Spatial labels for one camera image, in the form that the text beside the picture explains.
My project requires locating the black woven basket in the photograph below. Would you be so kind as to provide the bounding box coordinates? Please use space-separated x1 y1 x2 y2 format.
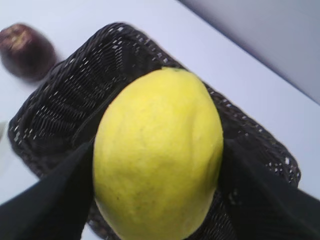
8 22 301 240

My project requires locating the dark red apple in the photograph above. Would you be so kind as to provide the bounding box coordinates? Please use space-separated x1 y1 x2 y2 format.
0 23 57 82

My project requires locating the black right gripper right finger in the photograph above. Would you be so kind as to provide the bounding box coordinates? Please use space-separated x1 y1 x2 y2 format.
219 139 320 240

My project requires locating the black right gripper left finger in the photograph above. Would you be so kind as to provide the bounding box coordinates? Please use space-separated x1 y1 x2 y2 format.
0 142 94 240

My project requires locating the yellow lemon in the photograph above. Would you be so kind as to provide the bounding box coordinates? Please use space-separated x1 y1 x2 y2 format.
93 67 224 240

